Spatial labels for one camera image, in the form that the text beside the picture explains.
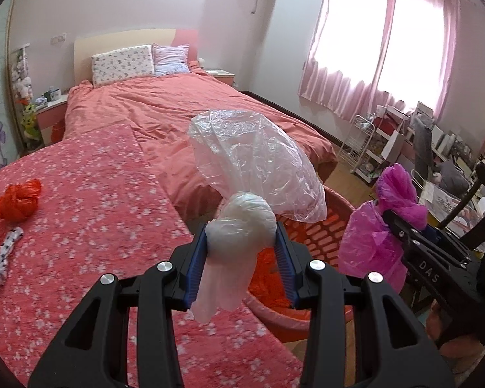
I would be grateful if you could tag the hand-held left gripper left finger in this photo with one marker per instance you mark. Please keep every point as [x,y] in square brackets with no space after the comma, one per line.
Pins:
[196,270]

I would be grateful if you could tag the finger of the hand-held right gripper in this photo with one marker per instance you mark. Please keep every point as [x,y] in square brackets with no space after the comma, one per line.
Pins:
[430,233]
[400,230]

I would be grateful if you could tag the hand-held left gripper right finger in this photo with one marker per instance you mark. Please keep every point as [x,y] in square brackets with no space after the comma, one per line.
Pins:
[286,266]

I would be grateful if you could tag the magenta plastic bag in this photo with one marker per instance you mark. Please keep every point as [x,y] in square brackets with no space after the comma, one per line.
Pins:
[363,234]

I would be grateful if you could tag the orange plastic laundry basket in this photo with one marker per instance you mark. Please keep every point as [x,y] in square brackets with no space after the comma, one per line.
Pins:
[315,236]

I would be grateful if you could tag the clear bag with white knot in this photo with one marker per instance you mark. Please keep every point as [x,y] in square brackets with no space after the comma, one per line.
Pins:
[258,161]

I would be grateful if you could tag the person's right hand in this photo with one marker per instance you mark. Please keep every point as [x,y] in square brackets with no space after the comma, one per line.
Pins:
[460,349]

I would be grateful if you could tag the grey office chair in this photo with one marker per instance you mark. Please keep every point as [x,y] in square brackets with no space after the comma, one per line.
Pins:
[424,145]

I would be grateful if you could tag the red gift box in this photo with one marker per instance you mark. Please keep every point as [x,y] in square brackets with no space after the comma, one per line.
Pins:
[394,125]

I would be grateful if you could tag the bed with red duvet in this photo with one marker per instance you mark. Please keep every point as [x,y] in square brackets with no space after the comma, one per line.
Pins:
[165,101]

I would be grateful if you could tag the black white patterned cloth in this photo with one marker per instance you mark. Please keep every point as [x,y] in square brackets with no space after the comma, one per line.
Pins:
[6,250]

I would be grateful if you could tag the pink curtain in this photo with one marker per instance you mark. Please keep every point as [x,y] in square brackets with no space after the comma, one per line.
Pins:
[380,40]

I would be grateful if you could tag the small orange plastic bag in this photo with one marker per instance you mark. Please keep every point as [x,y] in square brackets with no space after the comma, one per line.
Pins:
[16,200]

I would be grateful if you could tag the pink nightstand with mug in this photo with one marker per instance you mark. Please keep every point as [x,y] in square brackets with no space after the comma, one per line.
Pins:
[52,117]

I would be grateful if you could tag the pink striped pillow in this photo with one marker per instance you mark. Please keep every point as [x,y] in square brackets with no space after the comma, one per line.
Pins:
[171,58]

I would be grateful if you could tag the white floral pillow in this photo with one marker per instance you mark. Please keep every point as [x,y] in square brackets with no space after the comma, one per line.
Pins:
[121,64]

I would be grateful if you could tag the white wardrobe with purple flowers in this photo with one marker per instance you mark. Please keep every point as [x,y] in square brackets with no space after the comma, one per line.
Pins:
[0,129]

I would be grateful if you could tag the cream and pink headboard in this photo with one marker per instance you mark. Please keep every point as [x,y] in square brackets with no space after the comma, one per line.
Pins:
[121,40]

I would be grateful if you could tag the plush toy display tube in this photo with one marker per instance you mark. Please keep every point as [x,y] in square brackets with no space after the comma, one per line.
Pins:
[24,89]

